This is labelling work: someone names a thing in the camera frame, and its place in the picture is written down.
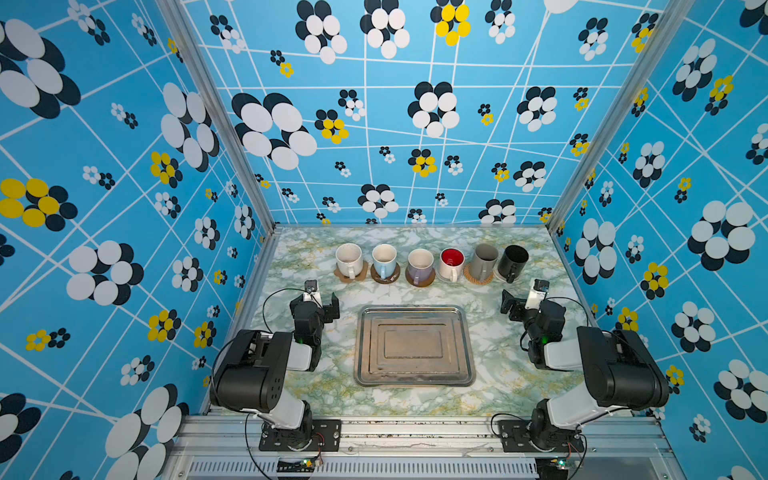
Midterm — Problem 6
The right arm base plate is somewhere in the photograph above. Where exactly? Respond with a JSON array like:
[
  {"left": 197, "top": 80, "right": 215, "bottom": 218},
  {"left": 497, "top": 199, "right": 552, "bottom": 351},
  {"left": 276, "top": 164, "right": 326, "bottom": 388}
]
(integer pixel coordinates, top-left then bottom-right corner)
[{"left": 495, "top": 420, "right": 585, "bottom": 454}]

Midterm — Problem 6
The grey metallic mug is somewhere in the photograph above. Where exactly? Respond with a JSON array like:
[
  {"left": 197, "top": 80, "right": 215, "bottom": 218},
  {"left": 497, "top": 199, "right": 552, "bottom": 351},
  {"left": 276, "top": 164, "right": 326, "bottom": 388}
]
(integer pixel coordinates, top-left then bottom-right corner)
[{"left": 467, "top": 243, "right": 499, "bottom": 279}]

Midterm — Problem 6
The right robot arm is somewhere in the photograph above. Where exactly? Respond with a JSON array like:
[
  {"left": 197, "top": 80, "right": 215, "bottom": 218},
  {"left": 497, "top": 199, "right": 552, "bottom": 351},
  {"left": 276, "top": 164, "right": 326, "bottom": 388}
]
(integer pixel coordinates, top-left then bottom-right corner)
[{"left": 500, "top": 287, "right": 670, "bottom": 451}]

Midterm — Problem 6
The round brown coaster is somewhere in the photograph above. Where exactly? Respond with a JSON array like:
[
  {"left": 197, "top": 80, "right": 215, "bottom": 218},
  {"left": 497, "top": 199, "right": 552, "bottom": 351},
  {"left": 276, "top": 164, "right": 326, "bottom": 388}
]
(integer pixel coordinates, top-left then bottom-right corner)
[
  {"left": 406, "top": 269, "right": 436, "bottom": 288},
  {"left": 370, "top": 264, "right": 401, "bottom": 284}
]

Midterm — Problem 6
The white mug blue handle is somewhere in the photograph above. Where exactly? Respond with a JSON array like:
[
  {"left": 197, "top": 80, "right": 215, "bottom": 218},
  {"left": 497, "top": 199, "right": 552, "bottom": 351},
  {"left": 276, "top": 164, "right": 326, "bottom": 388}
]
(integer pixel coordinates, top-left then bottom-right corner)
[{"left": 372, "top": 243, "right": 397, "bottom": 279}]

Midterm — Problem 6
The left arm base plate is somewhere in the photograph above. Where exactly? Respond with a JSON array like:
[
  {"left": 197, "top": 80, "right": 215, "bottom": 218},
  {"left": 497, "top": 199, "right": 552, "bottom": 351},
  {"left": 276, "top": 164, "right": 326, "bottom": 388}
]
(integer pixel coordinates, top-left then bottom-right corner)
[{"left": 258, "top": 419, "right": 342, "bottom": 453}]

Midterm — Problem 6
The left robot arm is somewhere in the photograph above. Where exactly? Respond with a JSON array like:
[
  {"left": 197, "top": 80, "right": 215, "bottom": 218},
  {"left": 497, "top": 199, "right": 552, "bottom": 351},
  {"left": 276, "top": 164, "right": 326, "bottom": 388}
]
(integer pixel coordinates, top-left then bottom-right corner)
[{"left": 210, "top": 291, "right": 340, "bottom": 450}]

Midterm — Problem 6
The aluminium front frame rail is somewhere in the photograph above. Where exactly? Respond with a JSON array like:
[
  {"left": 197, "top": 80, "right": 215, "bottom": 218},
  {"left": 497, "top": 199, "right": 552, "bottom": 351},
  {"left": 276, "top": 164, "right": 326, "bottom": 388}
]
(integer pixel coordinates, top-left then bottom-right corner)
[{"left": 162, "top": 416, "right": 684, "bottom": 479}]

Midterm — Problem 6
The woven rattan coaster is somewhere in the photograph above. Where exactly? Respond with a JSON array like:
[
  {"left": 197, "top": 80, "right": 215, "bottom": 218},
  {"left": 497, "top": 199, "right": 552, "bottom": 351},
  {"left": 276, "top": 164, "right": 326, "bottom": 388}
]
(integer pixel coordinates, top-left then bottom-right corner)
[{"left": 463, "top": 268, "right": 494, "bottom": 285}]

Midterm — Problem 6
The white speckled mug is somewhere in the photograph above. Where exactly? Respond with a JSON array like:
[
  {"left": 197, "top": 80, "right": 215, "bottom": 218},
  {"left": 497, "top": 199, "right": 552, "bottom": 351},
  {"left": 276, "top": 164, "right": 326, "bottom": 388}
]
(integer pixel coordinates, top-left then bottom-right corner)
[{"left": 335, "top": 243, "right": 364, "bottom": 280}]

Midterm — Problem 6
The black mug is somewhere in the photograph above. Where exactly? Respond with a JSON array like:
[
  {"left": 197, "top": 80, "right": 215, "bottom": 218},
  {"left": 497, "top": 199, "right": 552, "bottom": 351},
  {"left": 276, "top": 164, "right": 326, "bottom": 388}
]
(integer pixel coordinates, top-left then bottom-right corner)
[{"left": 497, "top": 245, "right": 529, "bottom": 283}]

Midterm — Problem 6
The red interior white mug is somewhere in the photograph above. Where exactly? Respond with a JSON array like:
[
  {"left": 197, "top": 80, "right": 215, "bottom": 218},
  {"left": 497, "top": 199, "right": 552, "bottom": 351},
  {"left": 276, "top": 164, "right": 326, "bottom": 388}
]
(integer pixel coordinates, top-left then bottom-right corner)
[{"left": 436, "top": 248, "right": 465, "bottom": 283}]

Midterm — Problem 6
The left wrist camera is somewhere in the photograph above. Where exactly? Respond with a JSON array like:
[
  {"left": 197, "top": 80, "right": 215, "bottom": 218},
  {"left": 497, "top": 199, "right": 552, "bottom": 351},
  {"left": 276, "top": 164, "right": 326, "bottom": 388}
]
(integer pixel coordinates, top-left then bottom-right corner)
[{"left": 303, "top": 280, "right": 322, "bottom": 305}]

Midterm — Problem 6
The metal serving tray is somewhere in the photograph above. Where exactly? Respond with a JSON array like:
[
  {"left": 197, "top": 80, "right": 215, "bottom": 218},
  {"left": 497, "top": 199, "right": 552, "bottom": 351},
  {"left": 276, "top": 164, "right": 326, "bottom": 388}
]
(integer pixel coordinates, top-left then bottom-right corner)
[{"left": 353, "top": 305, "right": 476, "bottom": 387}]

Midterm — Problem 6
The round brown coaster front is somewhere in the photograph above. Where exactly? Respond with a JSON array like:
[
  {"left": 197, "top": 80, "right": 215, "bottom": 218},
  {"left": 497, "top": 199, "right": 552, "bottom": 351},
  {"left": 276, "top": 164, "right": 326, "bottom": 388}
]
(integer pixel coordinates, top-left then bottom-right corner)
[{"left": 370, "top": 264, "right": 401, "bottom": 284}]

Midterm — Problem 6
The white mug purple handle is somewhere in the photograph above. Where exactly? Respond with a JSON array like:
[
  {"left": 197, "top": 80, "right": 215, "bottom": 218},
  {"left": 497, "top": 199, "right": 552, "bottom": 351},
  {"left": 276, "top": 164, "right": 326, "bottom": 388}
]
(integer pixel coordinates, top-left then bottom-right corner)
[{"left": 407, "top": 248, "right": 434, "bottom": 277}]

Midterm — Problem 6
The paw print wooden coaster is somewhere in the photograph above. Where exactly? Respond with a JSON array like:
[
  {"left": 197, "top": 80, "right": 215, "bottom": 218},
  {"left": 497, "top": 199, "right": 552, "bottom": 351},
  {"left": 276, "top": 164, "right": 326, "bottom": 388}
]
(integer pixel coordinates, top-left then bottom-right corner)
[{"left": 333, "top": 261, "right": 370, "bottom": 284}]

